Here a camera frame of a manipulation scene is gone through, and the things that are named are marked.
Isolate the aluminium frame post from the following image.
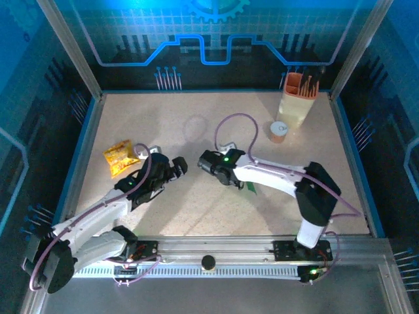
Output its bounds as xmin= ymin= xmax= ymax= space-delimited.
xmin=35 ymin=0 xmax=106 ymax=101
xmin=328 ymin=0 xmax=395 ymax=101

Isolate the blue table edge strip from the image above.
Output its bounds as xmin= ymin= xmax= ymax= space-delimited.
xmin=329 ymin=93 xmax=388 ymax=239
xmin=48 ymin=93 xmax=106 ymax=239

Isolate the aluminium front rail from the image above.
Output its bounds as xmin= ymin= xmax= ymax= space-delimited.
xmin=37 ymin=234 xmax=393 ymax=266

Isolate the orange can silver lid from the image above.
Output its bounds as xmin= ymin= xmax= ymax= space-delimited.
xmin=269 ymin=120 xmax=290 ymax=144

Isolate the yellow snack bag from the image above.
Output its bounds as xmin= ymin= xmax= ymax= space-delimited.
xmin=103 ymin=139 xmax=141 ymax=179

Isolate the grey metal front panel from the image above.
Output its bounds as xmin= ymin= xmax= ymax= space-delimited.
xmin=19 ymin=254 xmax=414 ymax=314

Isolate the white slotted cable duct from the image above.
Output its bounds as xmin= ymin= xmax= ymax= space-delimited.
xmin=73 ymin=264 xmax=302 ymax=279

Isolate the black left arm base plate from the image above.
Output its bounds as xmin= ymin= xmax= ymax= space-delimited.
xmin=129 ymin=240 xmax=158 ymax=262

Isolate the black round knob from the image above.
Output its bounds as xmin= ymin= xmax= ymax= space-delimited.
xmin=201 ymin=254 xmax=217 ymax=271

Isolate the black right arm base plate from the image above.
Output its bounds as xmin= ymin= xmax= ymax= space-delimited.
xmin=273 ymin=240 xmax=334 ymax=262

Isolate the small lit controller board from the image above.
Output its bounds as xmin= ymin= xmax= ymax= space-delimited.
xmin=299 ymin=265 xmax=329 ymax=284
xmin=113 ymin=257 xmax=140 ymax=271

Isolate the cream orange utensil holder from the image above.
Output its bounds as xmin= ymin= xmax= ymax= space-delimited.
xmin=276 ymin=72 xmax=320 ymax=127

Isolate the black utensil handle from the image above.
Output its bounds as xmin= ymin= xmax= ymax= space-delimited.
xmin=310 ymin=63 xmax=327 ymax=96
xmin=300 ymin=67 xmax=312 ymax=97

